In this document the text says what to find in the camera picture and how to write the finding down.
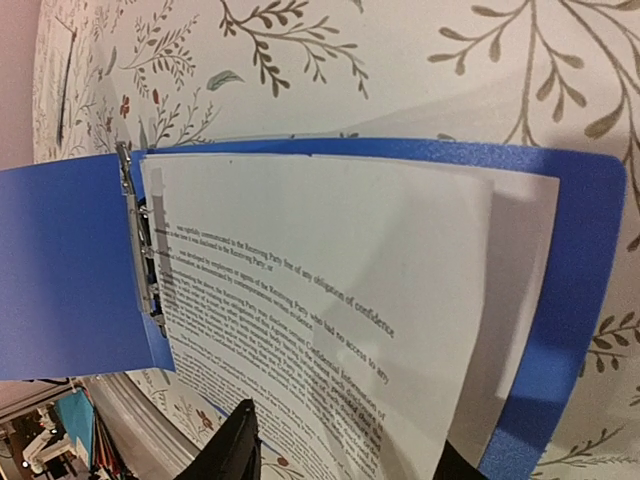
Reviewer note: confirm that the right gripper black triangular right finger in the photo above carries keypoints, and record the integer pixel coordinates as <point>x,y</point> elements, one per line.
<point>452,466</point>

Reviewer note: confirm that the right gripper slim left finger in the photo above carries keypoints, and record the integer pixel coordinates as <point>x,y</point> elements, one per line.
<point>234,452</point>

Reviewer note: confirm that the printed paper sheet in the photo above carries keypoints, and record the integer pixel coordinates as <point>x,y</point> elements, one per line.
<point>520,250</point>
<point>231,249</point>

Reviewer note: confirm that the blue folder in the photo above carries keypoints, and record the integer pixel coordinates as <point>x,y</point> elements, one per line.
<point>70,298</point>

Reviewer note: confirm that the chrome lever arch clip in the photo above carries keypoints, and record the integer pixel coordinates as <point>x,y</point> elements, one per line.
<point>141,245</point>

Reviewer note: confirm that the floral patterned table mat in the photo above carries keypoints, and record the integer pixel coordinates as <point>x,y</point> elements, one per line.
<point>561,74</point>

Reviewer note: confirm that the aluminium front rail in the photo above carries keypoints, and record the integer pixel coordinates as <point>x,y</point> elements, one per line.
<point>158,424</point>

